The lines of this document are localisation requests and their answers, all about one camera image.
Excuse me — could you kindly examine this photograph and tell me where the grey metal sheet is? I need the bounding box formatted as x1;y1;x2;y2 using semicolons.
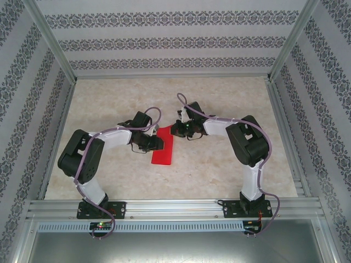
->
27;231;335;263

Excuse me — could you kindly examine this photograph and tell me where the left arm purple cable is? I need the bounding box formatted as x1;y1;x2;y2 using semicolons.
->
73;107;162;239

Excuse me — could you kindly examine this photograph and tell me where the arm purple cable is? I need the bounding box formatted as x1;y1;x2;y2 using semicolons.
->
73;107;162;239
176;93;280;238

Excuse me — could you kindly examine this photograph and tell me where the thin aluminium wall rail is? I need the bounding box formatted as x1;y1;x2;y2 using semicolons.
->
73;74;272;81

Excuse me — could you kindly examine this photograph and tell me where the aluminium mounting rail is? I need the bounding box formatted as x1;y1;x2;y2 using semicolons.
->
26;197;326;221

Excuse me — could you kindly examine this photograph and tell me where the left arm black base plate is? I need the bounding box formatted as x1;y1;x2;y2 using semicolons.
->
76;201;127;220

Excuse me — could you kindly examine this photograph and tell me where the aluminium side rail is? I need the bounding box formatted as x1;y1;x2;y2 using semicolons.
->
265;78;313;199
37;81;77;201

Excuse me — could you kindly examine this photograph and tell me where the slotted grey cable duct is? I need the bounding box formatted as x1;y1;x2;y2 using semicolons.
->
37;221;245;233

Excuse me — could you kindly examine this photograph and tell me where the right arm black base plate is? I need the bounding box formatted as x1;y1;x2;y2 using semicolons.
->
218;199;275;219

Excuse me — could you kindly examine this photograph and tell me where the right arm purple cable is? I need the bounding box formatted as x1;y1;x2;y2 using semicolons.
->
176;93;280;238

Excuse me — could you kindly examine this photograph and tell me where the aluminium frame post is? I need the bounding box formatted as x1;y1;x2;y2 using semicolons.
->
266;0;322;83
24;0;78;84

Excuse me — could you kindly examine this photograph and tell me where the aluminium frame strut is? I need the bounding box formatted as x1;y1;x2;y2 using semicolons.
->
9;216;39;263
312;218;345;263

